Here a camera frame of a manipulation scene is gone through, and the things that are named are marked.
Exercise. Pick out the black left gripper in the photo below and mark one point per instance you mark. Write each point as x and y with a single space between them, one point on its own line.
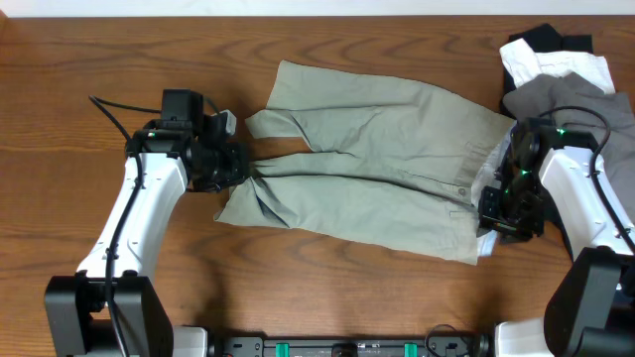
237 166

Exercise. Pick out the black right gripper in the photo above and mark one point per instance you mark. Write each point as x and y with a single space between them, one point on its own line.
491 219

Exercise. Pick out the khaki grey shorts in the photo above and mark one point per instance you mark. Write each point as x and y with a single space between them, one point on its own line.
390 161

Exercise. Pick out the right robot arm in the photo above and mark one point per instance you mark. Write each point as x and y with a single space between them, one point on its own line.
592 311

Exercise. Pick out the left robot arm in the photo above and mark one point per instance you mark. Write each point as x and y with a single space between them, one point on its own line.
109 306

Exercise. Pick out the dark grey garment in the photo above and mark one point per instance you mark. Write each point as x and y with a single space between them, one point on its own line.
585 107

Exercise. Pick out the white shirt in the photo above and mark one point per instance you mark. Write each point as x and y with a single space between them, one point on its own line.
524 65

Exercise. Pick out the black garment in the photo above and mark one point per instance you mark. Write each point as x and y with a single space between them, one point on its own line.
545 39

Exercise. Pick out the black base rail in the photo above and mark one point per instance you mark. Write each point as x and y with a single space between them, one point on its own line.
442 341

